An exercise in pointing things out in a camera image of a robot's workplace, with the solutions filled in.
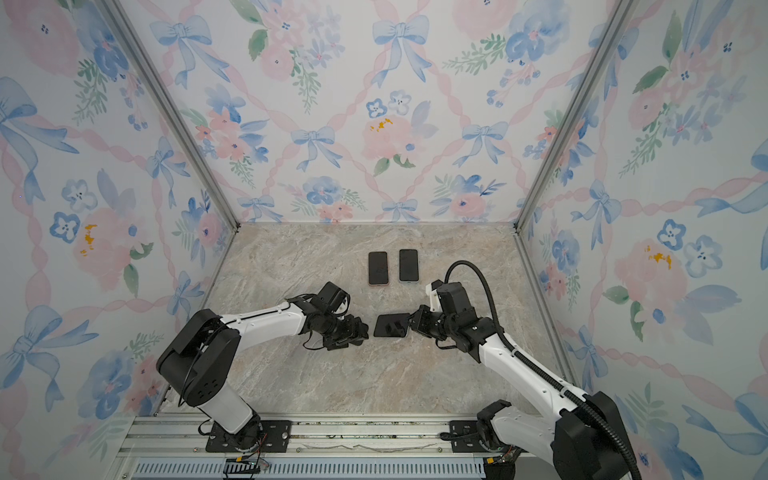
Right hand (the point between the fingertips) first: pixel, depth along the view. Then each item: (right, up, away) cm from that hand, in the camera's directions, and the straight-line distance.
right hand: (405, 317), depth 81 cm
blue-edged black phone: (+3, +13, +27) cm, 30 cm away
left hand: (-12, -7, +6) cm, 16 cm away
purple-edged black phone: (-8, +12, +31) cm, 35 cm away
